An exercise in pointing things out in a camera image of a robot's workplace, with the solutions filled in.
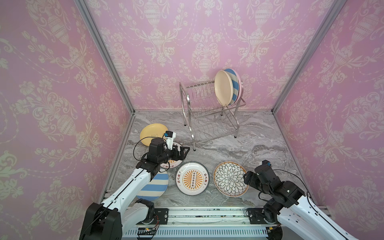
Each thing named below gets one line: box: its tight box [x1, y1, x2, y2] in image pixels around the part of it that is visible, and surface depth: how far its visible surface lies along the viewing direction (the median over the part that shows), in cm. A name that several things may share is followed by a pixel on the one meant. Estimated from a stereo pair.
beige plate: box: [214, 70, 234, 107], surface depth 86 cm
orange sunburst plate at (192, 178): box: [175, 161, 210, 196], surface depth 87 cm
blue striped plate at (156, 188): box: [136, 171, 169, 201], surface depth 83 cm
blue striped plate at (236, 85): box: [224, 68, 240, 105], surface depth 77 cm
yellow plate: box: [140, 123, 169, 146], surface depth 111 cm
